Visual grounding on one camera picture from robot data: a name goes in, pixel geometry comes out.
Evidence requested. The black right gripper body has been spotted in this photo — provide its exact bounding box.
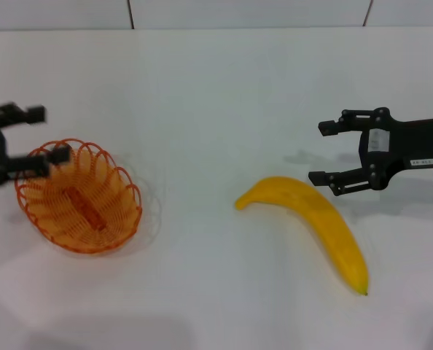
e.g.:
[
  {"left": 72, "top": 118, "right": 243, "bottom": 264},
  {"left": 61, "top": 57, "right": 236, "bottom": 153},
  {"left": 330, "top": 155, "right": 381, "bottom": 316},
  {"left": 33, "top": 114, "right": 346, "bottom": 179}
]
[{"left": 358, "top": 106, "right": 433, "bottom": 191}]

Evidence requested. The yellow banana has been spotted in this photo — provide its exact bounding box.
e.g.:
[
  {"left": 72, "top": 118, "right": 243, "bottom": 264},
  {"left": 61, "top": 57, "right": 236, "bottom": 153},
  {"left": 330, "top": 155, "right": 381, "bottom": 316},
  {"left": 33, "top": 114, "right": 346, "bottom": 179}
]
[{"left": 234, "top": 176, "right": 370, "bottom": 297}]

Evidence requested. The orange wire basket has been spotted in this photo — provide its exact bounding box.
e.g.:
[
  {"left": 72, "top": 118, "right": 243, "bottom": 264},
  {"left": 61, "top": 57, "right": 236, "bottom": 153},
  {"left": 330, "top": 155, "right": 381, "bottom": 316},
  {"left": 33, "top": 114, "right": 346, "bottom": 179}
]
[{"left": 14, "top": 138, "right": 144, "bottom": 257}]

